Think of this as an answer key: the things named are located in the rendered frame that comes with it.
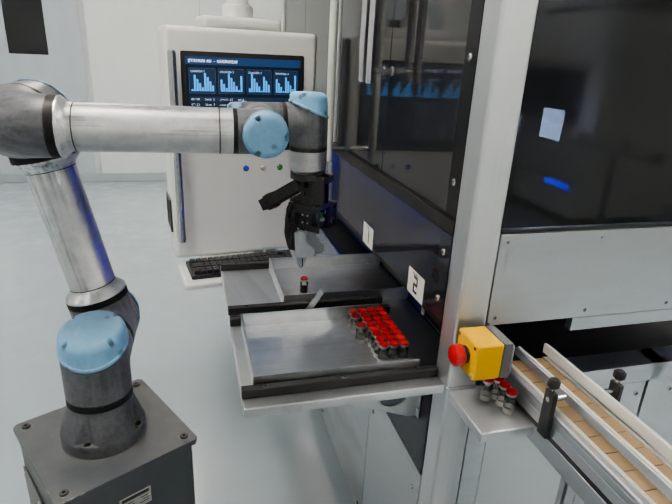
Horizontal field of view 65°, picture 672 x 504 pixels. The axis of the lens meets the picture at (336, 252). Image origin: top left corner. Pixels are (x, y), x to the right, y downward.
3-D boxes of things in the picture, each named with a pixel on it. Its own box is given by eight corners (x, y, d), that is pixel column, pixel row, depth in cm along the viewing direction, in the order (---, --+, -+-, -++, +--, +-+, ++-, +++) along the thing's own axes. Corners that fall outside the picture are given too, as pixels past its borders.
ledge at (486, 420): (508, 390, 109) (510, 383, 108) (547, 432, 97) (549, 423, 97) (447, 398, 105) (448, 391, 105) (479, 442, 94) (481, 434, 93)
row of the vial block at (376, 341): (363, 324, 129) (364, 307, 127) (388, 364, 112) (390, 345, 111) (355, 325, 128) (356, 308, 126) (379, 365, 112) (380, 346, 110)
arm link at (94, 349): (56, 412, 92) (44, 344, 87) (73, 369, 104) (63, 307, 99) (129, 405, 95) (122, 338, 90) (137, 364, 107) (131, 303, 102)
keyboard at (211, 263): (298, 253, 193) (298, 246, 192) (311, 267, 181) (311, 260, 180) (185, 264, 178) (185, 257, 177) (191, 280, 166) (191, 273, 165)
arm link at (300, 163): (281, 150, 104) (304, 145, 111) (281, 173, 106) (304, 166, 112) (313, 154, 101) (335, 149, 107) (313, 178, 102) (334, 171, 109)
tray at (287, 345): (377, 315, 133) (378, 303, 132) (417, 373, 110) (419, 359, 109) (240, 327, 125) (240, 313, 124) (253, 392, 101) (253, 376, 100)
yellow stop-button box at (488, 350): (487, 356, 102) (493, 323, 100) (508, 377, 96) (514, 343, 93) (452, 360, 101) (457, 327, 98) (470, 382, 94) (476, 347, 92)
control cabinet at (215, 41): (296, 231, 217) (300, 24, 190) (312, 247, 201) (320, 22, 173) (168, 242, 198) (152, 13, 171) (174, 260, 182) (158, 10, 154)
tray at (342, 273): (376, 262, 167) (377, 252, 166) (407, 298, 144) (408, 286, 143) (268, 269, 158) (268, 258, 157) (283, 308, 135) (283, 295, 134)
